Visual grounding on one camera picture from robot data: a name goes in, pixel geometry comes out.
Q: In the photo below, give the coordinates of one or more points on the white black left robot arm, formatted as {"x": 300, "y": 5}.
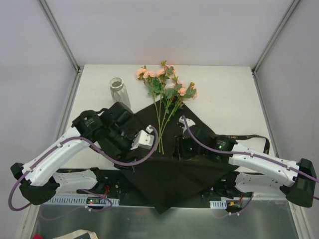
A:
{"x": 39, "y": 170}

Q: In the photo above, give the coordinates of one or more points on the black paper flower wrap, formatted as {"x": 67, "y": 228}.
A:
{"x": 185, "y": 169}

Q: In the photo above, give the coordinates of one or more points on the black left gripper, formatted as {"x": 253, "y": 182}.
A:
{"x": 122, "y": 154}

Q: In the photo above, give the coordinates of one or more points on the left white cable duct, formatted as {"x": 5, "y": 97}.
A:
{"x": 81, "y": 201}

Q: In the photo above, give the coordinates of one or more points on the cream tote bag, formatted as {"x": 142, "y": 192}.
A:
{"x": 79, "y": 234}

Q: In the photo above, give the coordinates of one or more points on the aluminium front frame rail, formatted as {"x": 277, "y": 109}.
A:
{"x": 269, "y": 196}

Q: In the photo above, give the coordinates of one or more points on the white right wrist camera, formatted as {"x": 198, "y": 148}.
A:
{"x": 186, "y": 123}

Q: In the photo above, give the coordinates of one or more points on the red cloth item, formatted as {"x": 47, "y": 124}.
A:
{"x": 37, "y": 236}

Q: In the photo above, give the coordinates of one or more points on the right white cable duct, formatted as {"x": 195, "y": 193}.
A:
{"x": 225, "y": 204}

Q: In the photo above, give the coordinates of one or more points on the white cable duct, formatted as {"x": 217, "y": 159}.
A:
{"x": 225, "y": 204}
{"x": 81, "y": 201}

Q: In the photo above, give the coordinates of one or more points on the right aluminium frame post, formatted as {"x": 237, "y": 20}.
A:
{"x": 276, "y": 34}

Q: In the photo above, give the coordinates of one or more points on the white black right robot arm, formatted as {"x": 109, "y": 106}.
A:
{"x": 247, "y": 170}

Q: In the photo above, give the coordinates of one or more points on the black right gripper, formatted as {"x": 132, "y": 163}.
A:
{"x": 181, "y": 148}

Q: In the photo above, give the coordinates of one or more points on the pink artificial flower bouquet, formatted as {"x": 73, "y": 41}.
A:
{"x": 168, "y": 93}

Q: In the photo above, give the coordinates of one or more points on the white ribbed ceramic vase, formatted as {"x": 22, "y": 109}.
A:
{"x": 119, "y": 92}

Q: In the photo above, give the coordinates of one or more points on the left aluminium frame post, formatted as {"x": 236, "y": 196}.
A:
{"x": 59, "y": 34}

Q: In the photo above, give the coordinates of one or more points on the aluminium frame post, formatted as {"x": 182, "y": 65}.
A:
{"x": 59, "y": 34}
{"x": 276, "y": 34}

